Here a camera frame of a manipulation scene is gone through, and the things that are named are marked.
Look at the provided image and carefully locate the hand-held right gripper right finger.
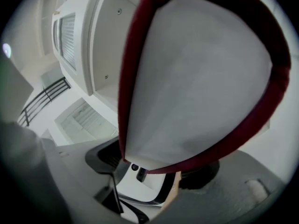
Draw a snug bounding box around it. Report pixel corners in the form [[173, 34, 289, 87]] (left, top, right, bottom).
[[151, 149, 288, 224]]

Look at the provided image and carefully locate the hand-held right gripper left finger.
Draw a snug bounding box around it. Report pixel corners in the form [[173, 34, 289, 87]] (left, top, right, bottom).
[[0, 122, 124, 224]]

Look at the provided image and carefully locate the dark red hardcover book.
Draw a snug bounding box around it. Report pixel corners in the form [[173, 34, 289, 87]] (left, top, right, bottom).
[[117, 0, 292, 175]]

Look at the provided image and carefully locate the white wall cabinet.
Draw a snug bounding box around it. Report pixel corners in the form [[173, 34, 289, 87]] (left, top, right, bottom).
[[89, 0, 139, 111]]

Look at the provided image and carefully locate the white dark-topped robot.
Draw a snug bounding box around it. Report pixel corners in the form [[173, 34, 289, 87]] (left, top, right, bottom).
[[115, 162, 181, 224]]

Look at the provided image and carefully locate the black metal railing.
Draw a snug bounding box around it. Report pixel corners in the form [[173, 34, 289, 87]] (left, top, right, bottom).
[[17, 77, 72, 128]]

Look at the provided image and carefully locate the round ceiling light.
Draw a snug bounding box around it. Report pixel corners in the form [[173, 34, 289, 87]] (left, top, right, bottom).
[[2, 42, 12, 59]]

